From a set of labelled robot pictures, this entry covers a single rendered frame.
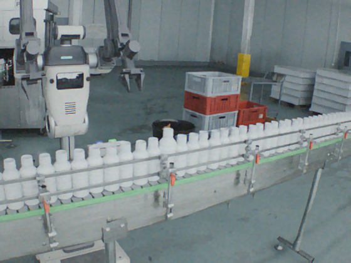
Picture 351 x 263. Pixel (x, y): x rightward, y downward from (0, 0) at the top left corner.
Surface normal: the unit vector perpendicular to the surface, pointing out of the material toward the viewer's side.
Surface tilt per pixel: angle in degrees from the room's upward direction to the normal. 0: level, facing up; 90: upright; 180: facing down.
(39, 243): 90
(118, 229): 90
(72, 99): 90
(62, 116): 90
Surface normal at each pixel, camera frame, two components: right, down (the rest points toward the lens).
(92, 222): 0.55, 0.30
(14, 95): 0.27, 0.33
